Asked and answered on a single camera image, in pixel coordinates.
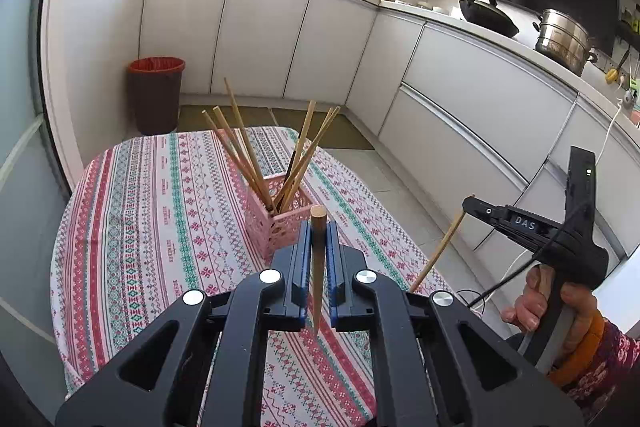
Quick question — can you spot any red-rimmed brown trash bin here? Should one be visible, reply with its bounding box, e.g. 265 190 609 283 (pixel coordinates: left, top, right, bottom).
126 56 186 135

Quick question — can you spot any black chopstick gold band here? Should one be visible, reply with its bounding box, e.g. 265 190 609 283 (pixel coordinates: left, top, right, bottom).
282 150 295 187

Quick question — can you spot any white power cable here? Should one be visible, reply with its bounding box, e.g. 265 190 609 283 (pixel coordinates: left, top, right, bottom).
470 98 624 318

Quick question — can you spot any pink plastic utensil basket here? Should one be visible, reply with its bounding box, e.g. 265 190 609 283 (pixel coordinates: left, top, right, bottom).
245 184 314 263

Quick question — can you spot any person right hand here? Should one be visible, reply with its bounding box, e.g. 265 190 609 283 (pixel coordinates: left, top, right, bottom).
500 264 604 363

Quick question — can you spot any stainless steel steamer pot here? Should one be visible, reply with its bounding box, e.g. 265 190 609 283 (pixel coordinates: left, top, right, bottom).
533 9 598 77

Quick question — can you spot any black wok pan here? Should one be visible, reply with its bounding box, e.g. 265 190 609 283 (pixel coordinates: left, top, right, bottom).
458 0 520 38

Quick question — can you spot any bamboo chopstick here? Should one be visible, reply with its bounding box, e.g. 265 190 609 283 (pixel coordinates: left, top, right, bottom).
213 106 262 200
278 100 316 210
201 106 274 212
310 205 328 335
224 78 274 212
276 101 341 213
409 209 466 293

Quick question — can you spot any embroidered patterned tablecloth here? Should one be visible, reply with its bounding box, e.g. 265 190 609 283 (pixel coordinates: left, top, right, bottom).
49 126 457 427

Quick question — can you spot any floral sleeve right forearm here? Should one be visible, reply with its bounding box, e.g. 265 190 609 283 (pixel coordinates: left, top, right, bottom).
548 311 639 426

